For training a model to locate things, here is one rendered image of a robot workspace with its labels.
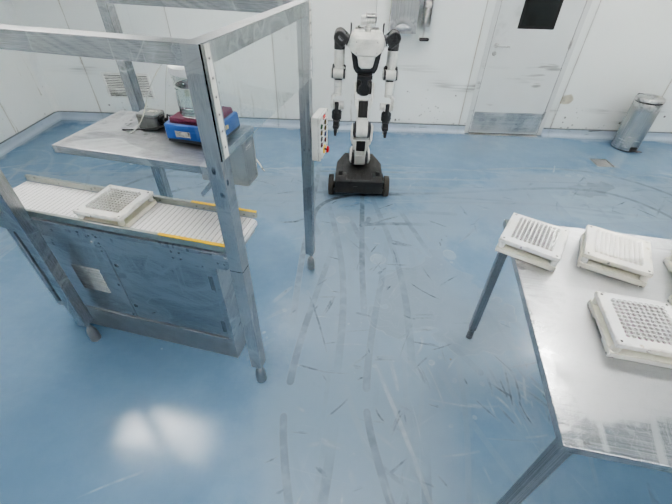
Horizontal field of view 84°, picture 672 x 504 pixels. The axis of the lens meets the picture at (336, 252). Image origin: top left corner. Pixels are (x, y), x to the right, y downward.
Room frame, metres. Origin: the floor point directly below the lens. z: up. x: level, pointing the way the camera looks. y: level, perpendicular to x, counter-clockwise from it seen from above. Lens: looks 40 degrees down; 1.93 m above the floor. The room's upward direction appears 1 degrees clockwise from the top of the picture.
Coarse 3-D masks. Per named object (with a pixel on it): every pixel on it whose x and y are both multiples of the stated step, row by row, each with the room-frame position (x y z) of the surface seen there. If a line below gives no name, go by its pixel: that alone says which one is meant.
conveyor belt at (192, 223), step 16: (16, 192) 1.64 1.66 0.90; (32, 192) 1.64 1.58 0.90; (48, 192) 1.65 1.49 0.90; (64, 192) 1.65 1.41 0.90; (80, 192) 1.65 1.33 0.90; (32, 208) 1.50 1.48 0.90; (48, 208) 1.50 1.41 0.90; (64, 208) 1.50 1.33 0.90; (160, 208) 1.53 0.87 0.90; (176, 208) 1.53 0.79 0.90; (144, 224) 1.39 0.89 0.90; (160, 224) 1.39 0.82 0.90; (176, 224) 1.40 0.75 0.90; (192, 224) 1.40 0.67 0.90; (208, 224) 1.40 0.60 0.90; (256, 224) 1.44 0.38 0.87; (208, 240) 1.28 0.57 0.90
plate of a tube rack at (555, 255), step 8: (512, 216) 1.45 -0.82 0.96; (520, 216) 1.45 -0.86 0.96; (512, 224) 1.38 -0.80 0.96; (520, 224) 1.38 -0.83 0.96; (544, 224) 1.39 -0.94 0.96; (504, 232) 1.32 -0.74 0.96; (512, 232) 1.32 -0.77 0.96; (536, 232) 1.32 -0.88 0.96; (560, 232) 1.33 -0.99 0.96; (568, 232) 1.33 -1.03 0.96; (504, 240) 1.27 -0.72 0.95; (512, 240) 1.26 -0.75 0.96; (520, 240) 1.26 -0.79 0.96; (552, 240) 1.27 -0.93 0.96; (560, 240) 1.27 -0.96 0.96; (520, 248) 1.23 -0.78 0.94; (528, 248) 1.21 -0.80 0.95; (536, 248) 1.21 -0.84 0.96; (544, 248) 1.21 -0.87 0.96; (560, 248) 1.22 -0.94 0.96; (544, 256) 1.18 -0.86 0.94; (552, 256) 1.16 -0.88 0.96; (560, 256) 1.16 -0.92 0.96
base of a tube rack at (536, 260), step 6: (498, 246) 1.28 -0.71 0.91; (504, 246) 1.28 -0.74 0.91; (510, 246) 1.28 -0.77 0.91; (504, 252) 1.26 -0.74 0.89; (510, 252) 1.24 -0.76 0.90; (516, 252) 1.24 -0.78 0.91; (522, 252) 1.24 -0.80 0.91; (522, 258) 1.21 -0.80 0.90; (528, 258) 1.20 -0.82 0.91; (534, 258) 1.20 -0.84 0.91; (540, 258) 1.20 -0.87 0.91; (534, 264) 1.19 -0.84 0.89; (540, 264) 1.18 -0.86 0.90; (546, 264) 1.17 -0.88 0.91; (552, 270) 1.15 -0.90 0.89
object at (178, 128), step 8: (168, 120) 1.34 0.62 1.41; (176, 120) 1.32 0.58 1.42; (184, 120) 1.31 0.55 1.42; (192, 120) 1.30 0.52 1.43; (168, 128) 1.31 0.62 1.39; (176, 128) 1.30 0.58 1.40; (184, 128) 1.29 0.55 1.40; (192, 128) 1.29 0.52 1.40; (168, 136) 1.31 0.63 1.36; (176, 136) 1.30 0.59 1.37; (184, 136) 1.29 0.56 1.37; (192, 136) 1.29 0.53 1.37; (200, 144) 1.28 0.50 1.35
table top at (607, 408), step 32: (576, 256) 1.25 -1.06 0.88; (544, 288) 1.05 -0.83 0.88; (576, 288) 1.05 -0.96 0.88; (608, 288) 1.06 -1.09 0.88; (640, 288) 1.06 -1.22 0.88; (544, 320) 0.89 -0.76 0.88; (576, 320) 0.89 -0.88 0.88; (544, 352) 0.75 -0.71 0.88; (576, 352) 0.75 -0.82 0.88; (544, 384) 0.64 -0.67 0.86; (576, 384) 0.63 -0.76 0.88; (608, 384) 0.64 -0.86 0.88; (640, 384) 0.64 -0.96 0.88; (576, 416) 0.53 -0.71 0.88; (608, 416) 0.53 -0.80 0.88; (640, 416) 0.53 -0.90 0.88; (576, 448) 0.44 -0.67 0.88; (608, 448) 0.44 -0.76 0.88; (640, 448) 0.44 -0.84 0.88
